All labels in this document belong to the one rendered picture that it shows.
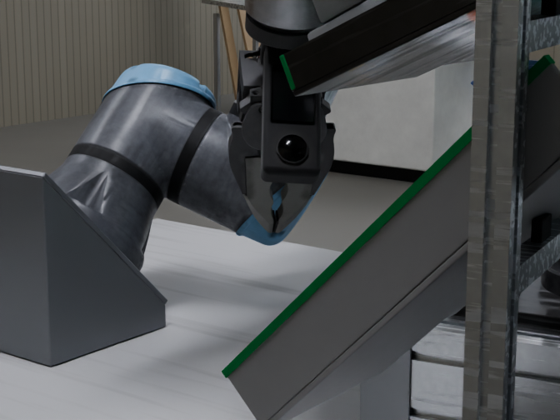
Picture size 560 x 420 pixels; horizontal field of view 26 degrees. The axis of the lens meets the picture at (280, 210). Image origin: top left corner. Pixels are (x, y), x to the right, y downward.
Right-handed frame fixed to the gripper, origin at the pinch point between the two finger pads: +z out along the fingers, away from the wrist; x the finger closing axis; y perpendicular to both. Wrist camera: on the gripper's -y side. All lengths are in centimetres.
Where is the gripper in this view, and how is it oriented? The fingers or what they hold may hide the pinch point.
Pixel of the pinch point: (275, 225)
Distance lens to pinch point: 109.0
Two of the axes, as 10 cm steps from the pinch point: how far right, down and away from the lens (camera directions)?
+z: -0.7, 8.0, 6.0
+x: -9.9, 0.0, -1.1
